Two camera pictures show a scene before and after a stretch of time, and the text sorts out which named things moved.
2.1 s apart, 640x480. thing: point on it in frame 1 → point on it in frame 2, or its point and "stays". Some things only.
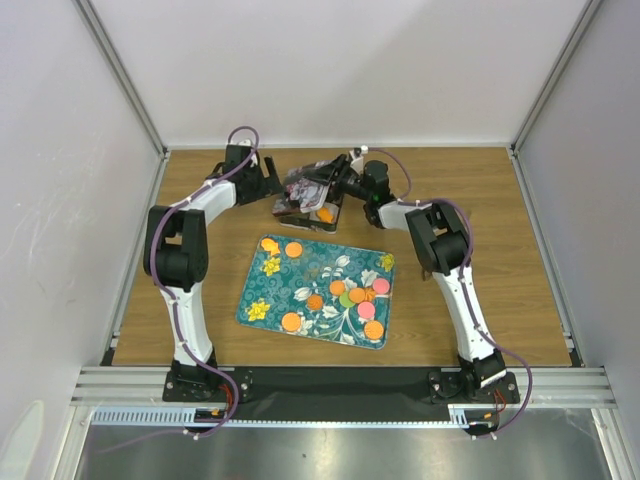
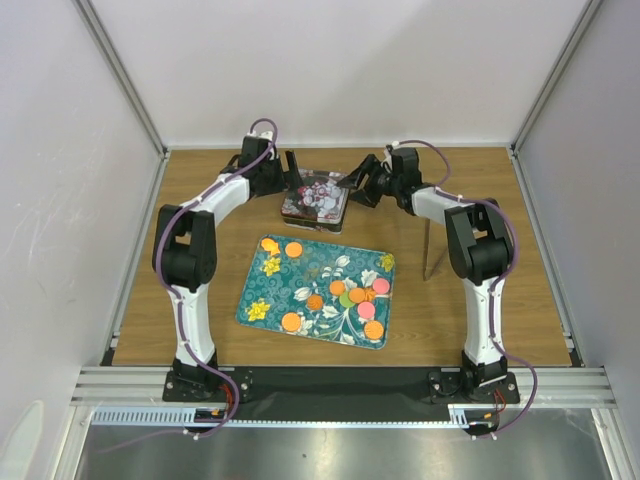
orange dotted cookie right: x=373 y=330 stays
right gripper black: x=327 y=173 → x=371 y=166
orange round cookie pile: x=356 y=295 stays
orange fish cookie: x=271 y=246 stays
